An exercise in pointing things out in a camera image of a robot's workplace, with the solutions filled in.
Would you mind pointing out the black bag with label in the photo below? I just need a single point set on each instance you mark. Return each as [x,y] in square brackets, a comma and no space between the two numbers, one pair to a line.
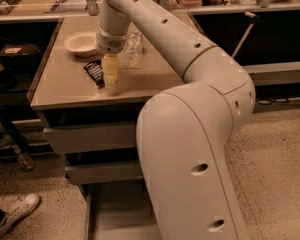
[21,58]

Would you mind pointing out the white sneaker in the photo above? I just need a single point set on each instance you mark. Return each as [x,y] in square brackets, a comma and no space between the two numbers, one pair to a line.
[18,211]

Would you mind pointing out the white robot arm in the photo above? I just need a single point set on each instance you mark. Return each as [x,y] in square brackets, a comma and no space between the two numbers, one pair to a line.
[181,131]

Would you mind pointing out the white paper bowl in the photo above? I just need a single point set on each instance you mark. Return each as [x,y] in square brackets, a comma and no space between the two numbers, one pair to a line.
[82,44]

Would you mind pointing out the clear crushed plastic bottle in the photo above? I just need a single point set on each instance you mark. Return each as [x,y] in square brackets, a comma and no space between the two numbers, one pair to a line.
[133,50]

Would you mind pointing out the bottom open grey drawer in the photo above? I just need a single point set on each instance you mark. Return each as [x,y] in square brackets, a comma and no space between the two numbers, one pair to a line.
[120,211]

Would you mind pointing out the small bottle on floor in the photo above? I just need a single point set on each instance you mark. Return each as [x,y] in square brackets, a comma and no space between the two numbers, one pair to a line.
[24,159]

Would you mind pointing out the black-tipped white stick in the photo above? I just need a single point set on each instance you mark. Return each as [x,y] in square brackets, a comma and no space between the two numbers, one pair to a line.
[253,19]

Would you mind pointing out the black rxbar chocolate wrapper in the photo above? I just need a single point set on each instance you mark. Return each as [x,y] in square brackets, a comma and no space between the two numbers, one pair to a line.
[95,71]

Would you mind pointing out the top grey drawer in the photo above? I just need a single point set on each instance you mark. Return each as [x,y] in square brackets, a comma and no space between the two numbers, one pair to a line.
[93,137]

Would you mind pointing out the middle grey drawer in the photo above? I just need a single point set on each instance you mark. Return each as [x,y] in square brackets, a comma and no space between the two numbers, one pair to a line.
[104,172]

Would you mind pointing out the grey drawer cabinet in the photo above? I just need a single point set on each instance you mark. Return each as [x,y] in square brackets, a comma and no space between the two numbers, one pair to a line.
[64,94]

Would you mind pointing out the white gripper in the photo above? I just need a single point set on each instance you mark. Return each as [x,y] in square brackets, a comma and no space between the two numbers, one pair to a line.
[109,43]

